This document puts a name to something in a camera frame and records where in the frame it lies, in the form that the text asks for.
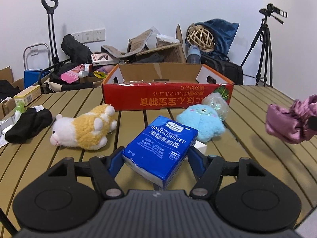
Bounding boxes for black socks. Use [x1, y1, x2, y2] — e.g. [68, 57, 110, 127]
[5, 108, 53, 144]

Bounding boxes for grey fleece insoles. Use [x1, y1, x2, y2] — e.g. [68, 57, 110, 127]
[101, 29, 154, 59]

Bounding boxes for blue box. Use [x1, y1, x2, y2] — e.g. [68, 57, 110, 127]
[24, 69, 45, 89]

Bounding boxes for black rolled bag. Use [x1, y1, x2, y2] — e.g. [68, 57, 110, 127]
[61, 35, 93, 63]

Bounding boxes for black clothes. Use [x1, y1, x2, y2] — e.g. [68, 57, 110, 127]
[0, 80, 21, 100]

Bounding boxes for black hand trolley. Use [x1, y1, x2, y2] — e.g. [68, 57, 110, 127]
[38, 0, 72, 85]

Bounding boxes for small white bottle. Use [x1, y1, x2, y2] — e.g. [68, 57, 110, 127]
[79, 64, 93, 78]

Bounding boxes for blue plush monster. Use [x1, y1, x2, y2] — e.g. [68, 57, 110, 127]
[176, 104, 226, 143]

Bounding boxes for blue tissue pack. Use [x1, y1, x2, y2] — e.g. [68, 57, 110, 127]
[122, 115, 199, 189]

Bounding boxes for pink packet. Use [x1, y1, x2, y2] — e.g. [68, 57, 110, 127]
[61, 64, 86, 83]

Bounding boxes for open brown cardboard box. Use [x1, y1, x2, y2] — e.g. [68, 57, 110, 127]
[127, 24, 187, 64]

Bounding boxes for white box with black picture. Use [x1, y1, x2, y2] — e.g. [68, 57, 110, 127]
[91, 52, 119, 66]

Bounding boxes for black suitcase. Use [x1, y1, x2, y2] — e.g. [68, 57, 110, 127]
[201, 53, 243, 85]

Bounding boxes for yellow carton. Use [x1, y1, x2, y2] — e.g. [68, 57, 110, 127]
[14, 85, 42, 105]

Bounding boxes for white wall socket strip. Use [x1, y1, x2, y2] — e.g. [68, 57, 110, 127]
[72, 29, 105, 42]

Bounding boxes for chrome folding frame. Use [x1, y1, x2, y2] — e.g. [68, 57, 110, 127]
[23, 43, 50, 72]

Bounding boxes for blue baby bottle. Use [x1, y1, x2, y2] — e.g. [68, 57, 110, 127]
[187, 45, 201, 63]

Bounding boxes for pink satin cloth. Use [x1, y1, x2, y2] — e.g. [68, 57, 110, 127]
[265, 95, 317, 144]

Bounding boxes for blue fabric bag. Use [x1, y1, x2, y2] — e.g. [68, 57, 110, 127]
[196, 18, 239, 60]

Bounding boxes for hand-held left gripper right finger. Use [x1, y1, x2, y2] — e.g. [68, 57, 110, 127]
[187, 147, 258, 200]

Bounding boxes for white plastic container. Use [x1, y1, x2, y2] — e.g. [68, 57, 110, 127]
[156, 33, 180, 44]

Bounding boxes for wicker ball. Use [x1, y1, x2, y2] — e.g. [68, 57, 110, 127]
[186, 25, 215, 51]

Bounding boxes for red cardboard box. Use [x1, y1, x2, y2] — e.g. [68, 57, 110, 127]
[101, 63, 234, 111]

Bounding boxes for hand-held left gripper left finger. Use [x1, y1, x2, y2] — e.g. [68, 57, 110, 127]
[47, 147, 125, 199]

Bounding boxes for small white block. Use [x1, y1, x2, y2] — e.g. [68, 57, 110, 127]
[192, 140, 208, 154]

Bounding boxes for brown cardboard box with clothes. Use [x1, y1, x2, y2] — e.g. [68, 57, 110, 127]
[0, 66, 25, 119]

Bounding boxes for silver blister pack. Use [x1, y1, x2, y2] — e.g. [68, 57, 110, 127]
[0, 115, 20, 136]

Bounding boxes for black camera tripod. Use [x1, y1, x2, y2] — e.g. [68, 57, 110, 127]
[240, 4, 288, 87]

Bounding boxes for yellow and white plush toy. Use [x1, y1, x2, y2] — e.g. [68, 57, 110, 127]
[50, 104, 117, 151]

